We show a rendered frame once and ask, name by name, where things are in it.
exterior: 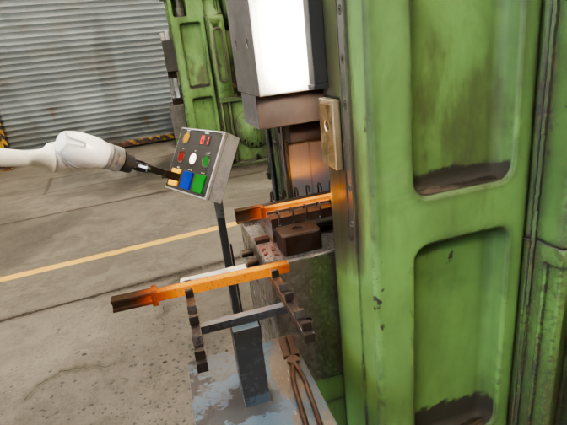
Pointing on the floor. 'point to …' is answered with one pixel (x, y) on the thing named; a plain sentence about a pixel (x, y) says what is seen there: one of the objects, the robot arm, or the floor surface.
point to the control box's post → (226, 253)
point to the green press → (207, 76)
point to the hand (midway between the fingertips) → (170, 174)
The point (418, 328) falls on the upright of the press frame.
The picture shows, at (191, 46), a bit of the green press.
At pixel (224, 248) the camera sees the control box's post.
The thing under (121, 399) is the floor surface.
